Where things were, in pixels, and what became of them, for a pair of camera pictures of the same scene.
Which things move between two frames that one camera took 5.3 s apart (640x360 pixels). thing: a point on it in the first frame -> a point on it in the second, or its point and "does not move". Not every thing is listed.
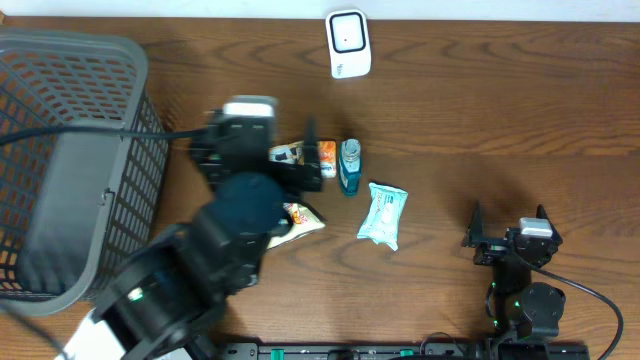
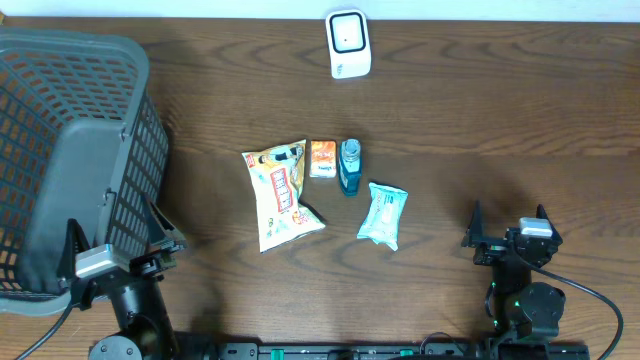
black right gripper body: x=491 y=251 does not move
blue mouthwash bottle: x=350 y=166 does not move
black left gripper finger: x=311 y=147 -> x=161 y=233
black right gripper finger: x=474 y=234 does not move
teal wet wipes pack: x=385 y=215 does not move
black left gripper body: x=305 y=186 -> x=149 y=270
